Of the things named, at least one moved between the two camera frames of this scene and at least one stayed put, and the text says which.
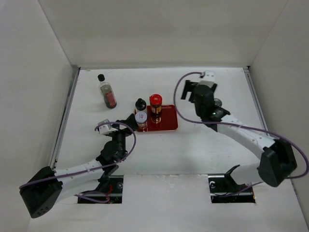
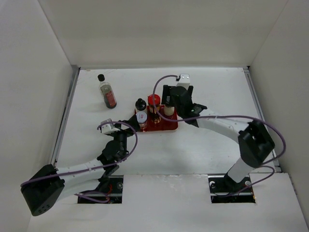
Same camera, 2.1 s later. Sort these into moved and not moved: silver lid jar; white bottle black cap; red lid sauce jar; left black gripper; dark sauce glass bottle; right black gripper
Moved: silver lid jar; right black gripper
Not moved: dark sauce glass bottle; left black gripper; red lid sauce jar; white bottle black cap
